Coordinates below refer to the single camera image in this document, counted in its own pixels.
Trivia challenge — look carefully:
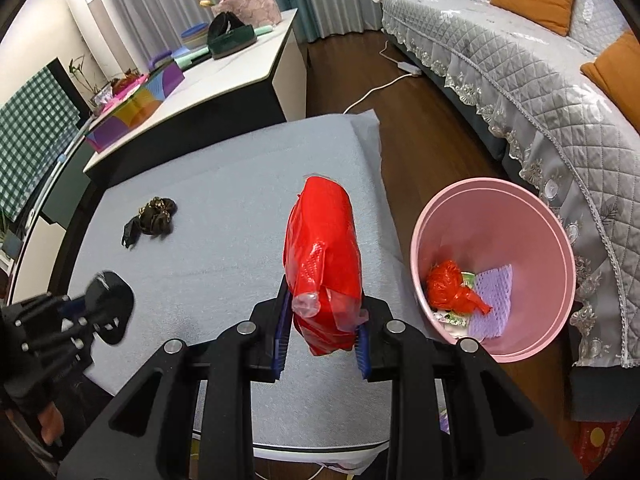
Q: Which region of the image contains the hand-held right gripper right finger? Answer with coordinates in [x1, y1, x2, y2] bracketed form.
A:
[355, 295, 585, 480]

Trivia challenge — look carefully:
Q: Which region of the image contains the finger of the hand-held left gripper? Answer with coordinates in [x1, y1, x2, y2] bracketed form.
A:
[50, 292, 106, 322]
[60, 317, 121, 361]

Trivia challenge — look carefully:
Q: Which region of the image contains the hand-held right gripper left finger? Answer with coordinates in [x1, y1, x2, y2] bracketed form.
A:
[59, 277, 293, 480]

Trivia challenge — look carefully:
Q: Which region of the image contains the black plastic piece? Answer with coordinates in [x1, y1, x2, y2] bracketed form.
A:
[82, 270, 136, 346]

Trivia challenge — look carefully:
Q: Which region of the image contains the white paper bag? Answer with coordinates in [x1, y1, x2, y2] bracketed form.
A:
[434, 310, 471, 343]

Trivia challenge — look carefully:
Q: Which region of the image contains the orange-red plastic bag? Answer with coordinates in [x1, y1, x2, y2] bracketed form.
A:
[426, 260, 488, 317]

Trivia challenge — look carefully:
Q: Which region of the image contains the shiny red wrapper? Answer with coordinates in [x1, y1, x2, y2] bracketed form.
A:
[282, 176, 368, 358]

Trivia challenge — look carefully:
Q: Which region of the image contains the purple foam net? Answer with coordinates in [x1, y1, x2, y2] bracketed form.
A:
[467, 264, 515, 338]

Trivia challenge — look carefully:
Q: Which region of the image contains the pink plastic bin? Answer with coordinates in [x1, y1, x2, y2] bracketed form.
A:
[410, 176, 577, 365]

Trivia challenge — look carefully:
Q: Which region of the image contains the person's left hand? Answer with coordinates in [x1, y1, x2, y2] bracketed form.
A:
[39, 402, 66, 446]

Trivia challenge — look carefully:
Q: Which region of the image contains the low tv cabinet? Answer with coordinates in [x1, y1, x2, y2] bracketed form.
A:
[0, 125, 101, 311]

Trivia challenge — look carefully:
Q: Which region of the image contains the dark crumpled wrapper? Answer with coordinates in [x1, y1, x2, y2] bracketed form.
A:
[122, 197, 178, 250]

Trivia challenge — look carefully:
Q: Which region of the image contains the grey table mat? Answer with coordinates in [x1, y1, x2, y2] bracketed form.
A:
[67, 112, 441, 453]

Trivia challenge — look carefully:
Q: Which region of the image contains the green checkered cloth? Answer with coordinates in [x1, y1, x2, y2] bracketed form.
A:
[0, 65, 81, 221]

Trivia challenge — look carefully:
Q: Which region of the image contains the colourful box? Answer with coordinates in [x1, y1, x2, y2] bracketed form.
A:
[85, 67, 186, 153]

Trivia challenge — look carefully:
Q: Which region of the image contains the black television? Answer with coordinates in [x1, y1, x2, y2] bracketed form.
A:
[47, 57, 91, 131]

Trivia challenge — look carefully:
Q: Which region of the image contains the red gift basket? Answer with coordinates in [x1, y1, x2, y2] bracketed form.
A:
[111, 72, 148, 97]

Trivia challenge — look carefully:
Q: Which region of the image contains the potted bamboo plant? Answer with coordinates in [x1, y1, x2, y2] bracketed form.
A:
[67, 55, 101, 106]

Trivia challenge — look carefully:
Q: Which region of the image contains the red printed box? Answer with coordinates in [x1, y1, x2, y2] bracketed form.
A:
[572, 417, 633, 478]

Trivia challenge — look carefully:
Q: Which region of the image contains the mint green rolled mat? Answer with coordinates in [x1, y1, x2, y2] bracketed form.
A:
[172, 24, 275, 68]

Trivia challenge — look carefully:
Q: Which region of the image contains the white standing air conditioner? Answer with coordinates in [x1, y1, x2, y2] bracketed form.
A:
[65, 0, 138, 81]

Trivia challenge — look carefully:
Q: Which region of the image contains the white-top cabinet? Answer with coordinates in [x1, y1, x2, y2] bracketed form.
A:
[82, 7, 308, 188]

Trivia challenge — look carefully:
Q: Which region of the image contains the stack of bowls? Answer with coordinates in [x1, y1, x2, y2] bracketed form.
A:
[180, 22, 211, 51]

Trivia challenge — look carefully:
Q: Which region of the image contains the grey quilted sofa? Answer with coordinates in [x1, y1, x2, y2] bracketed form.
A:
[364, 0, 640, 421]

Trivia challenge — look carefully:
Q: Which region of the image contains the dark green bag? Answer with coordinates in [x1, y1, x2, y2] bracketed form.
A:
[207, 25, 257, 61]

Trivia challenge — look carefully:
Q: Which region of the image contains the black bag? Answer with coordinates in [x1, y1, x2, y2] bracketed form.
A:
[207, 11, 246, 41]

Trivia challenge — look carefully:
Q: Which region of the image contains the pink quilted bag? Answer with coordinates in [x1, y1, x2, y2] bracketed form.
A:
[210, 0, 283, 28]

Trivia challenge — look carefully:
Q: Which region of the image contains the white cable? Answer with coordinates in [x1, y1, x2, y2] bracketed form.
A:
[342, 40, 416, 115]

